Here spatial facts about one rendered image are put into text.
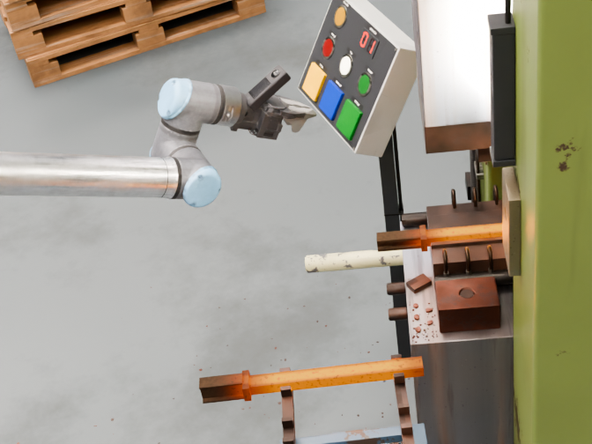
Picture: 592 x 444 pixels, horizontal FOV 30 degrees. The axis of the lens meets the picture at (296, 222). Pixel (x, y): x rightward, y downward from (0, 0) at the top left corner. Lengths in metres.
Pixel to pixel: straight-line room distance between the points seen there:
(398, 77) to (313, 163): 1.68
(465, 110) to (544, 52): 0.49
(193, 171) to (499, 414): 0.82
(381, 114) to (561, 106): 1.10
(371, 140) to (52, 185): 0.80
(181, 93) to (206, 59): 2.58
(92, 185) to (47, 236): 1.94
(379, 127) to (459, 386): 0.67
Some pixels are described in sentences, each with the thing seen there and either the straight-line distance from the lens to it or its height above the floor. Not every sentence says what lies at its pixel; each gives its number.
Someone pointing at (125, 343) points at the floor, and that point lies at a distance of 3.66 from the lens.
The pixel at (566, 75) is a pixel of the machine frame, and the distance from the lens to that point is 1.52.
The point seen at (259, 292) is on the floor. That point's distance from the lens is 3.71.
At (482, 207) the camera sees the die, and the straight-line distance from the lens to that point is 2.41.
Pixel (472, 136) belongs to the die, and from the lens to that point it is 2.07.
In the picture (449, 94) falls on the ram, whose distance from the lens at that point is 1.95.
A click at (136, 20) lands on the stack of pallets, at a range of 5.05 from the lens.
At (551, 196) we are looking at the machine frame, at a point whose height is 1.48.
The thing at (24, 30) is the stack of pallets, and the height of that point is 0.27.
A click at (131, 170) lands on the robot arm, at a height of 1.21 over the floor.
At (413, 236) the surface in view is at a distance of 2.29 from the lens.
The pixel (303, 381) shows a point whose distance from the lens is 2.06.
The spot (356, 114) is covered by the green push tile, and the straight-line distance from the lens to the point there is 2.62.
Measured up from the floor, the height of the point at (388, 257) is 0.63.
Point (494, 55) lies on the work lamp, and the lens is 1.74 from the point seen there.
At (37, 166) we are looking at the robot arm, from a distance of 2.21.
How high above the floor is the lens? 2.52
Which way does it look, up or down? 39 degrees down
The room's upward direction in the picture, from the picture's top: 10 degrees counter-clockwise
